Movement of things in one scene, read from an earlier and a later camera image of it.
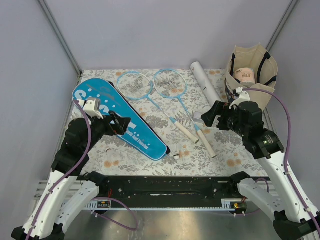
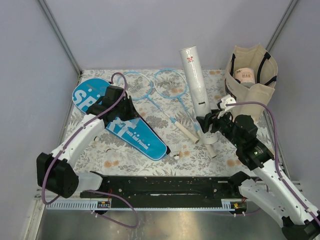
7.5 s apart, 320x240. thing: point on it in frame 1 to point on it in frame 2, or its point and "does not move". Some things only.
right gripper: x=220 y=109 does not move
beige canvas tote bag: x=253 y=67 does not move
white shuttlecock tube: x=204 y=83 to x=190 y=57
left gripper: x=119 y=127 to x=133 y=113
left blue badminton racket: x=137 y=86 does not move
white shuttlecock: x=175 y=148 does not move
